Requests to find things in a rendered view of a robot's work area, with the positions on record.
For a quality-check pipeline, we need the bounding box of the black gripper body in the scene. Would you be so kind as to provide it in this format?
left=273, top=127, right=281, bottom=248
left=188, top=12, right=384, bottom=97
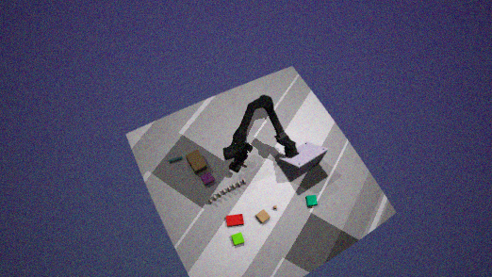
left=229, top=145, right=253, bottom=173

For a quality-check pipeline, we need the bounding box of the red rectangular block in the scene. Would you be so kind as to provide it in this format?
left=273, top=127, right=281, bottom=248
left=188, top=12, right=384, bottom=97
left=226, top=214, right=244, bottom=227

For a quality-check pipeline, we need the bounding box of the green square block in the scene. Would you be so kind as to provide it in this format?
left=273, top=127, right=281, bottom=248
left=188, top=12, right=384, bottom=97
left=305, top=195, right=318, bottom=206

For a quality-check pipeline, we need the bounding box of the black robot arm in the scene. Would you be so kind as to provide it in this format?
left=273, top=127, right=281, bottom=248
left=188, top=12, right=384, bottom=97
left=223, top=94, right=299, bottom=160

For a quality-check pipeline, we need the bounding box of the green rectangular block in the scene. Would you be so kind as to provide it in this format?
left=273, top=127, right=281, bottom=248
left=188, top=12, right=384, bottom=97
left=232, top=232, right=244, bottom=246

